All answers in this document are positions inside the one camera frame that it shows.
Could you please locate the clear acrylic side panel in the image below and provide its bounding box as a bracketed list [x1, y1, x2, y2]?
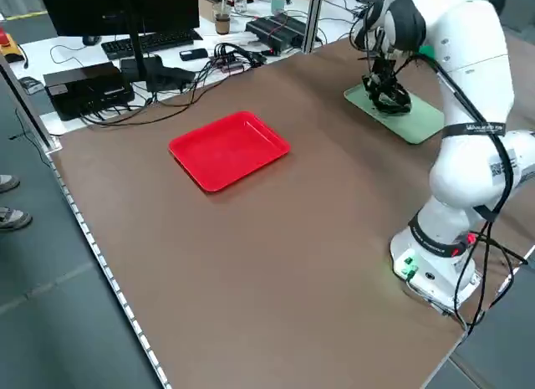
[0, 53, 64, 156]

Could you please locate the black computer monitor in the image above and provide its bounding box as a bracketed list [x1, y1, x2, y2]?
[37, 0, 201, 38]

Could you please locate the small black handheld device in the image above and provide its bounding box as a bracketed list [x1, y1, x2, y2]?
[179, 48, 209, 62]

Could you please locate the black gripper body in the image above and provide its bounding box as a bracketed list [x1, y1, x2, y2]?
[370, 54, 399, 83]

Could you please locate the clear cup with brown drink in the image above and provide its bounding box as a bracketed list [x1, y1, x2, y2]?
[212, 3, 232, 35]

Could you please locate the person's foot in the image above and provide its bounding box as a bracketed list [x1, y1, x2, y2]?
[0, 174, 21, 194]
[0, 206, 33, 232]

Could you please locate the black finned power unit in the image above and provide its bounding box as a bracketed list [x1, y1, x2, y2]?
[245, 13, 309, 55]

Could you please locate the black keyboard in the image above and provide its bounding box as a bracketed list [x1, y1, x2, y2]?
[101, 28, 205, 59]

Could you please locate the black box-shaped desktop device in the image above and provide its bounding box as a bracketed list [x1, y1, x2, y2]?
[43, 62, 135, 122]

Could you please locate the pale green tray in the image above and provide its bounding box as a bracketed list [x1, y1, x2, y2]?
[343, 84, 446, 146]

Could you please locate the black usb hub with cables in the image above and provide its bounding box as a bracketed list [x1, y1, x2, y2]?
[202, 42, 268, 74]

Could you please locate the aluminium table edge rail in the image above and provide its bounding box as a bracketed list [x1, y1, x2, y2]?
[48, 152, 172, 389]

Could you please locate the aluminium frame post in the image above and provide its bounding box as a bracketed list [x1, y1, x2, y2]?
[301, 0, 325, 54]

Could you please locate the black monitor stand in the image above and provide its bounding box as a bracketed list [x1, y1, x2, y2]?
[120, 0, 197, 93]

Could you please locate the red emergency stop button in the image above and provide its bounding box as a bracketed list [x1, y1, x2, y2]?
[0, 28, 23, 64]

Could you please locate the black robot arm cable harness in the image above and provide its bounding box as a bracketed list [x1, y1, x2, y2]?
[349, 0, 528, 336]

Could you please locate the red plastic tray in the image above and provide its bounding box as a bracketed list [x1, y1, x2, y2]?
[168, 110, 292, 194]

